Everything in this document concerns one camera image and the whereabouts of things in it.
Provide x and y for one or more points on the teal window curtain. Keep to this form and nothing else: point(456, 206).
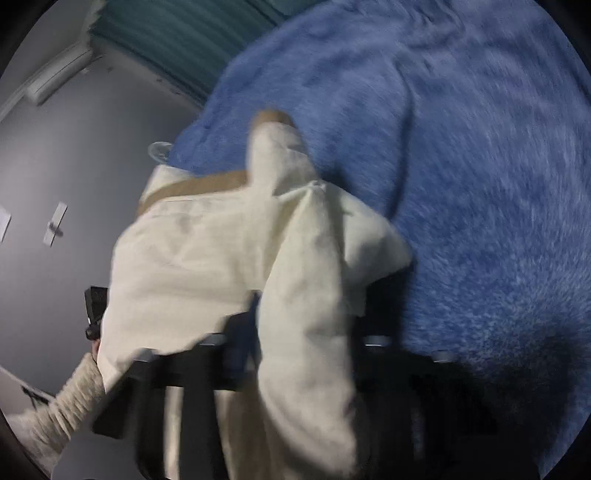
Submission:
point(189, 42)

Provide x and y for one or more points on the white air conditioner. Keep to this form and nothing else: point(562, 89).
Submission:
point(57, 72)

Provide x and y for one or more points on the white wall socket strip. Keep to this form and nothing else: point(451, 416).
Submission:
point(53, 226)

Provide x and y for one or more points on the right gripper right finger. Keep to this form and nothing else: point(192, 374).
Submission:
point(427, 417)

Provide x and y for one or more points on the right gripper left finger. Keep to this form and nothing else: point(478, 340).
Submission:
point(128, 429)

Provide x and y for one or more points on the blue fleece bed blanket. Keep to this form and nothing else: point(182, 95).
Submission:
point(467, 124)

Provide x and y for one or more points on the white standing fan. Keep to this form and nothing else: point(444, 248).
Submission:
point(159, 151)

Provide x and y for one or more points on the left forearm cream sleeve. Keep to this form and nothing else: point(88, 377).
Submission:
point(44, 432)

